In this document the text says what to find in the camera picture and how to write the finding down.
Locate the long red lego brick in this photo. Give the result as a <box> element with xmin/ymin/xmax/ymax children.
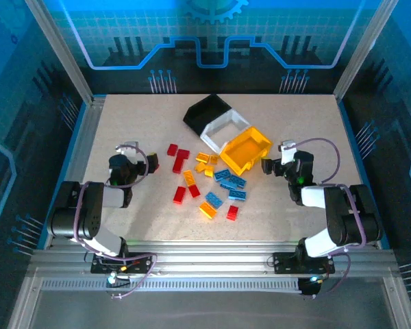
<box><xmin>172</xmin><ymin>157</ymin><xmax>188</xmax><ymax>174</ymax></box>

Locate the yellow plastic bin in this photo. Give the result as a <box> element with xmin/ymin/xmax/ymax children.
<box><xmin>219</xmin><ymin>125</ymin><xmax>273</xmax><ymax>175</ymax></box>

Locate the white translucent bin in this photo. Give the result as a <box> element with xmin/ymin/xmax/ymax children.
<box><xmin>200</xmin><ymin>108</ymin><xmax>251</xmax><ymax>154</ymax></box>

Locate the black plastic bin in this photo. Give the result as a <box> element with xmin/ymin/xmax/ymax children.
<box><xmin>182</xmin><ymin>94</ymin><xmax>233</xmax><ymax>136</ymax></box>

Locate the black controller box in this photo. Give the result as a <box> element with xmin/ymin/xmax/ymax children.
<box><xmin>297</xmin><ymin>276</ymin><xmax>326</xmax><ymax>299</ymax></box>

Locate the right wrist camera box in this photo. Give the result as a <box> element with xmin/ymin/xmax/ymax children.
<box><xmin>277</xmin><ymin>139</ymin><xmax>301</xmax><ymax>166</ymax></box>

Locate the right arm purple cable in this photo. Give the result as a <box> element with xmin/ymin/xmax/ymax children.
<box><xmin>284</xmin><ymin>137</ymin><xmax>367</xmax><ymax>300</ymax></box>

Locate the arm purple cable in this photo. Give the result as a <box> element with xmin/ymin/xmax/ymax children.
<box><xmin>73</xmin><ymin>145</ymin><xmax>158</xmax><ymax>300</ymax></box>
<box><xmin>284</xmin><ymin>137</ymin><xmax>367</xmax><ymax>300</ymax></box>

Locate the aluminum side rail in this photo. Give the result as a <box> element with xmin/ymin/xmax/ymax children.
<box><xmin>42</xmin><ymin>95</ymin><xmax>106</xmax><ymax>249</ymax></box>

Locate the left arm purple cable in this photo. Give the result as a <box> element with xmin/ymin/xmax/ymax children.
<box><xmin>73</xmin><ymin>145</ymin><xmax>158</xmax><ymax>300</ymax></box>

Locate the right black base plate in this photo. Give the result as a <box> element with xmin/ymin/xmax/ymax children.
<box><xmin>273</xmin><ymin>252</ymin><xmax>336</xmax><ymax>275</ymax></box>

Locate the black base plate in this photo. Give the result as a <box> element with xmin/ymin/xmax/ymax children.
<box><xmin>90</xmin><ymin>252</ymin><xmax>153</xmax><ymax>275</ymax></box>
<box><xmin>273</xmin><ymin>252</ymin><xmax>336</xmax><ymax>275</ymax></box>

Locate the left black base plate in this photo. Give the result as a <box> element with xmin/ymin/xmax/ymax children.
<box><xmin>90</xmin><ymin>252</ymin><xmax>153</xmax><ymax>275</ymax></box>

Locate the aluminum frame rail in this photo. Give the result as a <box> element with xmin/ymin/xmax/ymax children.
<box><xmin>29</xmin><ymin>239</ymin><xmax>397</xmax><ymax>275</ymax></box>

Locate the slotted cable duct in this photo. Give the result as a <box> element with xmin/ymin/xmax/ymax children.
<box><xmin>40</xmin><ymin>278</ymin><xmax>302</xmax><ymax>293</ymax></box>

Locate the aluminum frame post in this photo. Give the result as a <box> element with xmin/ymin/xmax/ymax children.
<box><xmin>334</xmin><ymin>0</ymin><xmax>400</xmax><ymax>100</ymax></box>
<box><xmin>24</xmin><ymin>0</ymin><xmax>96</xmax><ymax>106</ymax></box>

